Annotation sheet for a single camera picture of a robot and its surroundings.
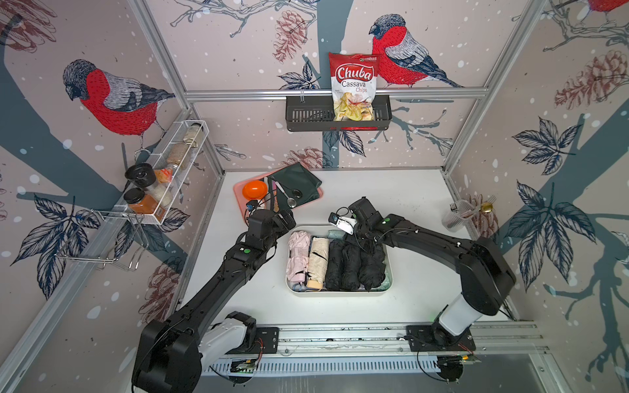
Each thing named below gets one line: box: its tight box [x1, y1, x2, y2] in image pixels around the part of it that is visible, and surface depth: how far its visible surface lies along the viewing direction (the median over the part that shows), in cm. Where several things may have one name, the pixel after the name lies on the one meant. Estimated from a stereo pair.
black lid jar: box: [124, 162, 157, 189], surface depth 63 cm
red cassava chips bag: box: [329, 52, 381, 122], surface depth 85 cm
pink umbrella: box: [286, 230, 312, 283], surface depth 83 cm
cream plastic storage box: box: [285, 221, 394, 297], surface depth 82 cm
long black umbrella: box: [325, 238, 344, 291], surface depth 82 cm
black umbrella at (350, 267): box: [341, 243, 362, 291], surface depth 82 cm
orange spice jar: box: [123, 187, 166, 222], surface depth 62 cm
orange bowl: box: [241, 180, 268, 201], surface depth 111 cm
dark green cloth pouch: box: [267, 162, 323, 211], surface depth 116 cm
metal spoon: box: [275, 180, 298, 208], surface depth 110 cm
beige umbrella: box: [307, 236, 330, 290], surface depth 82 cm
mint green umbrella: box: [382, 272, 394, 292], surface depth 81 cm
